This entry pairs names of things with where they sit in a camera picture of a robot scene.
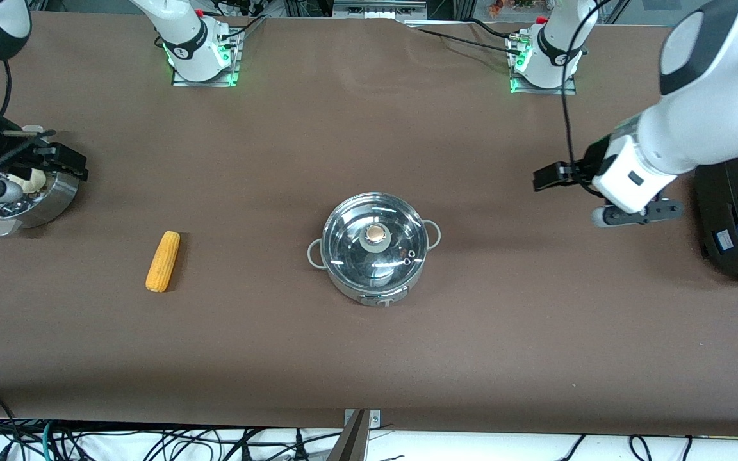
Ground yellow corn cob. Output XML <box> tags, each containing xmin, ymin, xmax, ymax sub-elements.
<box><xmin>145</xmin><ymin>230</ymin><xmax>181</xmax><ymax>293</ymax></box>

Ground glass lid with knob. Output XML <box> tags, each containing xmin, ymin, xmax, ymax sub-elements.
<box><xmin>321</xmin><ymin>192</ymin><xmax>426</xmax><ymax>287</ymax></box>

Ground steel steamer pot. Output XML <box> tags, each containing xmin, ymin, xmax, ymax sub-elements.
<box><xmin>0</xmin><ymin>125</ymin><xmax>80</xmax><ymax>238</ymax></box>

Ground white garlic bulb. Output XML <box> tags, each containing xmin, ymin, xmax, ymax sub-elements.
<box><xmin>10</xmin><ymin>168</ymin><xmax>47</xmax><ymax>196</ymax></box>

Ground black rice cooker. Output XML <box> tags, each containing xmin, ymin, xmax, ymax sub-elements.
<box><xmin>694</xmin><ymin>150</ymin><xmax>738</xmax><ymax>282</ymax></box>

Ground brown table cover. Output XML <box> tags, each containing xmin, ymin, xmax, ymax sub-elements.
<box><xmin>0</xmin><ymin>12</ymin><xmax>738</xmax><ymax>437</ymax></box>

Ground dark grey pole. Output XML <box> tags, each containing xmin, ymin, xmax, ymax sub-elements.
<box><xmin>325</xmin><ymin>410</ymin><xmax>370</xmax><ymax>461</ymax></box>

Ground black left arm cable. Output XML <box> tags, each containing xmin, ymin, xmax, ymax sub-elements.
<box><xmin>560</xmin><ymin>0</ymin><xmax>608</xmax><ymax>193</ymax></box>

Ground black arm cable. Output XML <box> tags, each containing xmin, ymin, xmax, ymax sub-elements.
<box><xmin>0</xmin><ymin>59</ymin><xmax>56</xmax><ymax>183</ymax></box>
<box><xmin>560</xmin><ymin>0</ymin><xmax>608</xmax><ymax>193</ymax></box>

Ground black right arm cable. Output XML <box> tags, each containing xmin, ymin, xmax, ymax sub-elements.
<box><xmin>0</xmin><ymin>59</ymin><xmax>56</xmax><ymax>183</ymax></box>

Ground long black table cable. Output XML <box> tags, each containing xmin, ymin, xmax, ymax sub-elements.
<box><xmin>407</xmin><ymin>27</ymin><xmax>523</xmax><ymax>57</ymax></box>

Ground short black table cable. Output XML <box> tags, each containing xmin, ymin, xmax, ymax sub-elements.
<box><xmin>468</xmin><ymin>18</ymin><xmax>514</xmax><ymax>39</ymax></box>

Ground steel pot with handles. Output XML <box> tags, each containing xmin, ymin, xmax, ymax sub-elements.
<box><xmin>307</xmin><ymin>191</ymin><xmax>441</xmax><ymax>308</ymax></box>

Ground black base connector cables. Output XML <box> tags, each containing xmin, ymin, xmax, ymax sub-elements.
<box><xmin>218</xmin><ymin>0</ymin><xmax>270</xmax><ymax>42</ymax></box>

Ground metal frame rail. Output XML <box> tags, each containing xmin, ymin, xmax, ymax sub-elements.
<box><xmin>332</xmin><ymin>0</ymin><xmax>429</xmax><ymax>21</ymax></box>

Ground silver table edge bracket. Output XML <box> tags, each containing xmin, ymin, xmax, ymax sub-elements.
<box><xmin>343</xmin><ymin>408</ymin><xmax>381</xmax><ymax>428</ymax></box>

